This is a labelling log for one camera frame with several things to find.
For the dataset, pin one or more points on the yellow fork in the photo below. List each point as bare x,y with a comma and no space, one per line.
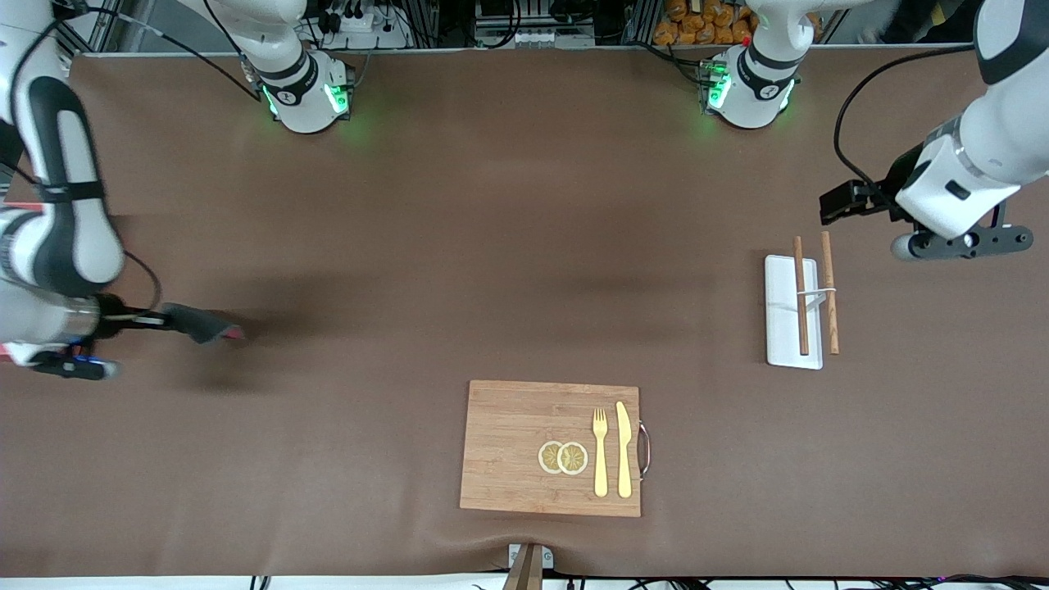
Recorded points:
601,459

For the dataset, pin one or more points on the aluminium frame profile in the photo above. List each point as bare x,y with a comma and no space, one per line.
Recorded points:
102,29

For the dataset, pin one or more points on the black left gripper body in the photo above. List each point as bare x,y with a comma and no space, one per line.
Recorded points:
900,174

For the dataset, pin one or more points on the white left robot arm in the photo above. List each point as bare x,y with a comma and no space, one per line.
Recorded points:
983,156

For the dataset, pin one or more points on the white towel rack base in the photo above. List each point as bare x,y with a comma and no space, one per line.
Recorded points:
785,315

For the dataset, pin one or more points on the wooden cutting board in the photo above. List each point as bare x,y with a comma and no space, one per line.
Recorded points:
512,447

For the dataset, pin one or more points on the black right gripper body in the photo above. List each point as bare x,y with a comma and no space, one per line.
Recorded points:
109,315

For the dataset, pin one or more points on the yellow knife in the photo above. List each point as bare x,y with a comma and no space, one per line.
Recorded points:
624,451

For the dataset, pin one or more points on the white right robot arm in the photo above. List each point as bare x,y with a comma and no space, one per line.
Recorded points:
65,238

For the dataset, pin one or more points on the camera stand bracket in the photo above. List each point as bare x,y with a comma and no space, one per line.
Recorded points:
529,564

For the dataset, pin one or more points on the brown wooden rod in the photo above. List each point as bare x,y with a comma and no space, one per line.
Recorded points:
801,295
830,291

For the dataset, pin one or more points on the dark grey cloth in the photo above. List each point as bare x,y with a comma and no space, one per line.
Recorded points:
201,322

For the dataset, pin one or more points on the lemon slice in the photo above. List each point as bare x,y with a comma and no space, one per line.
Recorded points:
547,457
573,458

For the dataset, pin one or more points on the orange snack packs pile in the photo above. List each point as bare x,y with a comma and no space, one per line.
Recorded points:
705,20

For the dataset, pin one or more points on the white power strip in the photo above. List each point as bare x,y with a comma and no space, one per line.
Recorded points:
361,29

